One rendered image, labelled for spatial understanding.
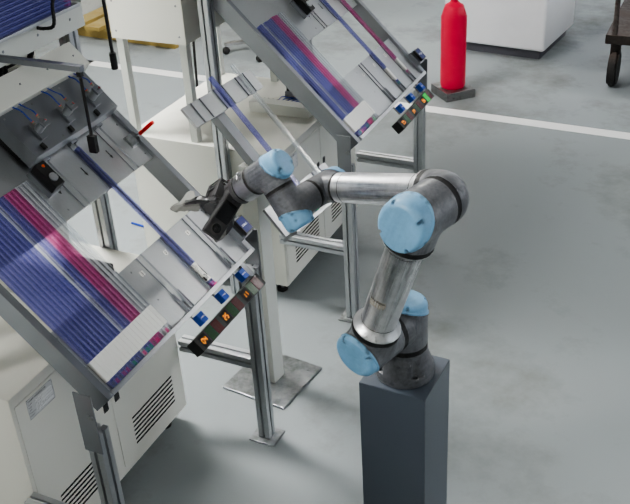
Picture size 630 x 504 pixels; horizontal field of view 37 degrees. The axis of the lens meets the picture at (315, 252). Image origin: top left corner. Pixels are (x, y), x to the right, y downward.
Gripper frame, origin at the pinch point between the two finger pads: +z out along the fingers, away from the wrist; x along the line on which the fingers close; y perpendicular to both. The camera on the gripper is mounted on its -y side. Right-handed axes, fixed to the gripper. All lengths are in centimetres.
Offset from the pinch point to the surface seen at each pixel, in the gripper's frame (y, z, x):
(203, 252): 3.9, 9.7, -10.0
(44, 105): 15.2, 11.9, 44.5
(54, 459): -47, 54, -10
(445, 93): 268, 82, -155
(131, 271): -14.2, 10.8, 6.6
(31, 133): 4.2, 11.1, 44.1
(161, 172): 23.9, 15.2, 7.5
